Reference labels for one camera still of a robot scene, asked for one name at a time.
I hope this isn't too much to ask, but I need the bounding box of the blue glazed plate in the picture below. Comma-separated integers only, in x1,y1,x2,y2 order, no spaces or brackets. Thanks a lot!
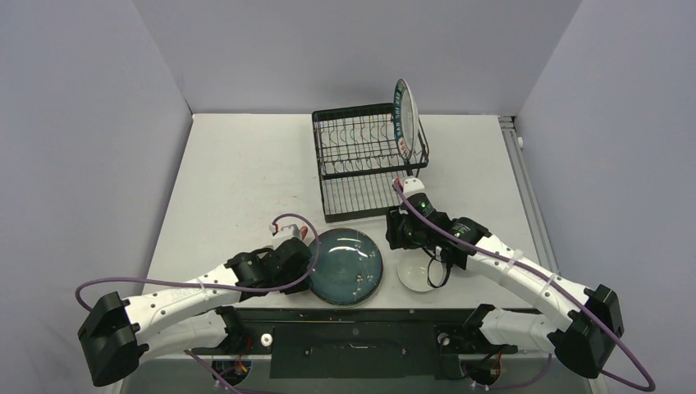
309,227,383,307

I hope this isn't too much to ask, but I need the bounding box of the black wire dish rack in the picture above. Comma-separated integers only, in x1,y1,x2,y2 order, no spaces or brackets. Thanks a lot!
311,103,430,223

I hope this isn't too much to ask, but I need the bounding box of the green rimmed white plate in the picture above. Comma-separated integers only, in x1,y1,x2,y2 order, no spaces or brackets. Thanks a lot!
392,79,419,162

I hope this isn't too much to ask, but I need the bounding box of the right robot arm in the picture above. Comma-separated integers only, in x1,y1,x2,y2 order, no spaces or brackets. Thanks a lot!
386,193,624,378

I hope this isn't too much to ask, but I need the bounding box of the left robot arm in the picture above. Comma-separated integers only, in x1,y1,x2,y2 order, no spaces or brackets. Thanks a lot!
78,237,318,387

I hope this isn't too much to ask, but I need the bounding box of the white bowl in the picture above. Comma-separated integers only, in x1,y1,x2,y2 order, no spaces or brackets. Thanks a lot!
397,257,446,293

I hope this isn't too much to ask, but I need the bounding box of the black base panel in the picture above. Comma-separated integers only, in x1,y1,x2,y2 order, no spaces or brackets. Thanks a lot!
190,306,545,379

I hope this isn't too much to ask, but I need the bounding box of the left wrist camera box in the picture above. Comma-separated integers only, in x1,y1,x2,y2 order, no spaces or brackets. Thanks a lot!
269,223,309,245

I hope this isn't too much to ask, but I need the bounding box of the aluminium rail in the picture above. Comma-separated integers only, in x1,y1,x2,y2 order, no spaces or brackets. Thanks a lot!
498,116,559,273

